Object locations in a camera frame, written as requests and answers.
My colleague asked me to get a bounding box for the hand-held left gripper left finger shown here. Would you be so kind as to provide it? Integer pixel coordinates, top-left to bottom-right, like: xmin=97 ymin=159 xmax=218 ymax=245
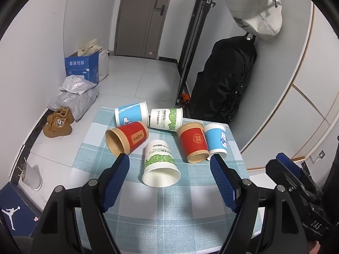
xmin=31 ymin=153 xmax=130 ymax=254

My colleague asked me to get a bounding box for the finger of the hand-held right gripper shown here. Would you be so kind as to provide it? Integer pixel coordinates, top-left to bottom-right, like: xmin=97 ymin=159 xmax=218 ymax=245
xmin=265 ymin=152 xmax=304 ymax=191

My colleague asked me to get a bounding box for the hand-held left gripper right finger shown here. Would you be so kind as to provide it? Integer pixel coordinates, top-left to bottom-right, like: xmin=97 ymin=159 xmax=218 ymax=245
xmin=210 ymin=154 xmax=309 ymax=254

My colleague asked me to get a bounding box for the white green leaf paper cup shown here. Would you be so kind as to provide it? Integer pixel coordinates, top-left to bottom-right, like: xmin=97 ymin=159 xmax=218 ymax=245
xmin=150 ymin=108 xmax=184 ymax=132
xmin=142 ymin=139 xmax=182 ymax=187

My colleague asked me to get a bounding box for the blue white bear paper cup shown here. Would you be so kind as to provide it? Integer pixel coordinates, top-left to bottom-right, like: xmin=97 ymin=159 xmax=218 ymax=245
xmin=204 ymin=123 xmax=228 ymax=161
xmin=115 ymin=102 xmax=149 ymax=127

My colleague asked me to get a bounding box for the red paper cup rectangular label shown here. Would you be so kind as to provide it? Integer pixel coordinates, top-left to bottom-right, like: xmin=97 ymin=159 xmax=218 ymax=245
xmin=105 ymin=122 xmax=149 ymax=155

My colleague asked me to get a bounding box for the red paper cup round emblem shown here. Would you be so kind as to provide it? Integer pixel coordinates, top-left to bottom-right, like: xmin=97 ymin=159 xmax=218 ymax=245
xmin=177 ymin=122 xmax=210 ymax=164

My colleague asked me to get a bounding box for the blue checked tablecloth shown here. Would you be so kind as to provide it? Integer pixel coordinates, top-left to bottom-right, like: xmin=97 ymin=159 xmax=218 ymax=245
xmin=74 ymin=107 xmax=263 ymax=254

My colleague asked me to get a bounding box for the white wardrobe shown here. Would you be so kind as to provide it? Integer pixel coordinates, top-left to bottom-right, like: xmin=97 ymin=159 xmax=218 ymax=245
xmin=238 ymin=3 xmax=339 ymax=170

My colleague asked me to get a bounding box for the brown suede shoe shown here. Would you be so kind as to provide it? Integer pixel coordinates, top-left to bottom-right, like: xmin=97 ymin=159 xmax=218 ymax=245
xmin=47 ymin=106 xmax=75 ymax=124
xmin=43 ymin=119 xmax=72 ymax=138

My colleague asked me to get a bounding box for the grey plastic parcel bag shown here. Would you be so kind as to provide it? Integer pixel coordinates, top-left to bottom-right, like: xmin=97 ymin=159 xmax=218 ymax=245
xmin=48 ymin=87 xmax=99 ymax=122
xmin=59 ymin=75 xmax=97 ymax=96

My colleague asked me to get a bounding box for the black backpack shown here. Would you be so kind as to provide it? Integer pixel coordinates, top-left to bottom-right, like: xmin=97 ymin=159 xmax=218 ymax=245
xmin=190 ymin=33 xmax=257 ymax=124

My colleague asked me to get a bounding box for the blue shoe box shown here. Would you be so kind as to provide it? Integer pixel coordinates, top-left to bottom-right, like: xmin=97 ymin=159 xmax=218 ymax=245
xmin=0 ymin=182 xmax=44 ymax=237

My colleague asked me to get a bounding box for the white sack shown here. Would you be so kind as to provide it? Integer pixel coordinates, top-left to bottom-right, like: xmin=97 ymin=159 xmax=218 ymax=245
xmin=99 ymin=50 xmax=110 ymax=81

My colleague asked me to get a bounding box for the blue cardboard box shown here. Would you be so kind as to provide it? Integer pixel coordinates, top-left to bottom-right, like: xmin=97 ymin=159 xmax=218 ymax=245
xmin=65 ymin=51 xmax=100 ymax=85

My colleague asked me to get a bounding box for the beige cloth bag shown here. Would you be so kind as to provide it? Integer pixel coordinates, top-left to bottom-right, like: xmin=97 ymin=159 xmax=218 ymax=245
xmin=77 ymin=39 xmax=103 ymax=57

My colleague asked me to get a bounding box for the black metal stand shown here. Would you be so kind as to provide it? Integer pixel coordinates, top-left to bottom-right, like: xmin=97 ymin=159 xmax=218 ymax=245
xmin=175 ymin=0 xmax=216 ymax=107

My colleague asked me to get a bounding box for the white canvas bag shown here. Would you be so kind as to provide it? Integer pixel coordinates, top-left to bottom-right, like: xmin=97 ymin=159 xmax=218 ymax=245
xmin=221 ymin=0 xmax=283 ymax=41

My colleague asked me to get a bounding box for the grey brown door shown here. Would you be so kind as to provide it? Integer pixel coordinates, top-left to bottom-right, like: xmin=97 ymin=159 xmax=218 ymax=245
xmin=114 ymin=0 xmax=176 ymax=60

